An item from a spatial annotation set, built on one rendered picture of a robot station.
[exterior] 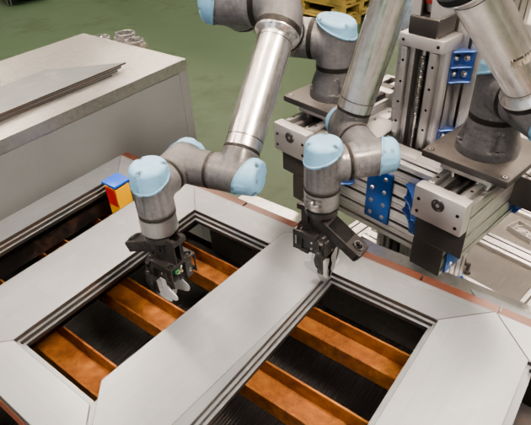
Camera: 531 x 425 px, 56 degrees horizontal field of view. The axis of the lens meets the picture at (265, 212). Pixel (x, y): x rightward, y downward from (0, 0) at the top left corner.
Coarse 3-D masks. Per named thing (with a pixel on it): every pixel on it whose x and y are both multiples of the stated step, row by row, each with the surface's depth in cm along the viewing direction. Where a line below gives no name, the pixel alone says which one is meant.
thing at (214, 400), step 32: (96, 192) 154; (32, 224) 141; (192, 224) 142; (224, 224) 137; (0, 256) 134; (96, 288) 121; (320, 288) 117; (352, 288) 117; (288, 320) 110; (416, 320) 109; (32, 352) 107; (256, 352) 102; (416, 352) 102; (224, 384) 96; (192, 416) 91; (512, 416) 91
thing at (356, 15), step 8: (304, 0) 543; (312, 0) 537; (320, 0) 529; (328, 0) 525; (336, 0) 513; (344, 0) 514; (352, 0) 528; (360, 0) 532; (368, 0) 559; (304, 8) 548; (312, 8) 550; (320, 8) 556; (328, 8) 555; (336, 8) 519; (344, 8) 518; (352, 8) 542; (360, 8) 537; (304, 16) 556; (352, 16) 536; (360, 16) 545
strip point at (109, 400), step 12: (108, 396) 95; (120, 396) 95; (96, 408) 93; (108, 408) 93; (120, 408) 93; (132, 408) 93; (96, 420) 91; (108, 420) 91; (120, 420) 91; (132, 420) 91; (144, 420) 91
